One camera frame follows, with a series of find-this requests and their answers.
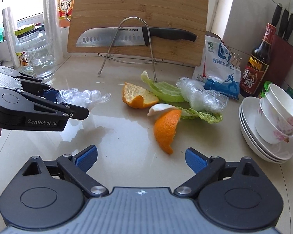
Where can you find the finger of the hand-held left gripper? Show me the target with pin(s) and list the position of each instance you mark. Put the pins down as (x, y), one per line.
(70, 113)
(51, 95)

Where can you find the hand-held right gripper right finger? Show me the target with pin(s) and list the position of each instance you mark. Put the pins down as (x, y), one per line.
(195, 159)

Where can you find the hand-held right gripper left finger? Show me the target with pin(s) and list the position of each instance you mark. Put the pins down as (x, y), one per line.
(86, 158)

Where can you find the clear plastic wrap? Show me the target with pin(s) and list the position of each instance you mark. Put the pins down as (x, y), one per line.
(83, 97)
(200, 95)

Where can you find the clear glass mug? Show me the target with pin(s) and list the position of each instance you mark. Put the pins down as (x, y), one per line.
(41, 63)

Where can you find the large orange peel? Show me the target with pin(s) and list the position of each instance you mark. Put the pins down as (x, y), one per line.
(164, 131)

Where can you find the thin green cabbage strip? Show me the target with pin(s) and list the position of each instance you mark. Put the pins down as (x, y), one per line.
(202, 117)

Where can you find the glass jar with label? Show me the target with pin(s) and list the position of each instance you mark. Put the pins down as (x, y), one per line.
(22, 46)

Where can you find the curled orange peel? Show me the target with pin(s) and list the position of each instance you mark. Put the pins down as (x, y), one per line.
(134, 97)

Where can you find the white plate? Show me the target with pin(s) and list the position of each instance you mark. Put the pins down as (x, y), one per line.
(271, 160)
(250, 117)
(268, 156)

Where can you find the white plastic cup stack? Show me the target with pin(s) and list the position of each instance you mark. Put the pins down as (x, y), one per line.
(11, 36)

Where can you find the pale green cabbage piece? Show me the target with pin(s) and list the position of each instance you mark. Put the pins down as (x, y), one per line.
(163, 90)

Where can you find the white floral bowl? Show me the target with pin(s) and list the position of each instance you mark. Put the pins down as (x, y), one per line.
(268, 102)
(266, 129)
(283, 107)

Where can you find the clear plastic cup stack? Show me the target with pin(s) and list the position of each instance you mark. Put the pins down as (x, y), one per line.
(52, 17)

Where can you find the orange cooking wine bottle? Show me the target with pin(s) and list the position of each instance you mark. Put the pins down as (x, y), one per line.
(63, 9)

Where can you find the white and blue salt bag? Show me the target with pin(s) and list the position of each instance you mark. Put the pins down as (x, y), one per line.
(217, 75)

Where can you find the green-lid jar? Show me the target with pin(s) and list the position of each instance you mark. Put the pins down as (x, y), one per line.
(263, 90)

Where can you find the dark vinegar bottle red label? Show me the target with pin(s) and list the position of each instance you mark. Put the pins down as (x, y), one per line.
(255, 75)

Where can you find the binder clips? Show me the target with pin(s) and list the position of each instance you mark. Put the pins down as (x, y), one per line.
(235, 61)

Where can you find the bamboo cutting board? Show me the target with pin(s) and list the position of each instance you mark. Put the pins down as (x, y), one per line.
(136, 4)

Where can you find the dark red knife block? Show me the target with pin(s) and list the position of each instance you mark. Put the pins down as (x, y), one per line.
(283, 61)

